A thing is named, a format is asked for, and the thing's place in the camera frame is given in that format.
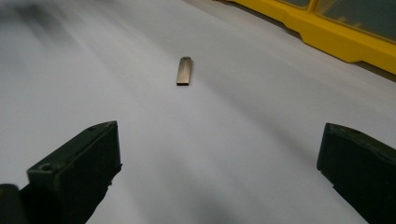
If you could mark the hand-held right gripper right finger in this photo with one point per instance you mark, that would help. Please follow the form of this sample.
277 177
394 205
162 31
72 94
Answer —
358 165

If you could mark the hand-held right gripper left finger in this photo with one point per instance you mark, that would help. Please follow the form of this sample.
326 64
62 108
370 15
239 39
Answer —
74 174

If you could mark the yellow compartment storage box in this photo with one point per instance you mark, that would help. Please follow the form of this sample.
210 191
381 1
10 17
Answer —
336 29

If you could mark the metal usb flash drive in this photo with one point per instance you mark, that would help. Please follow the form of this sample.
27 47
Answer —
184 71

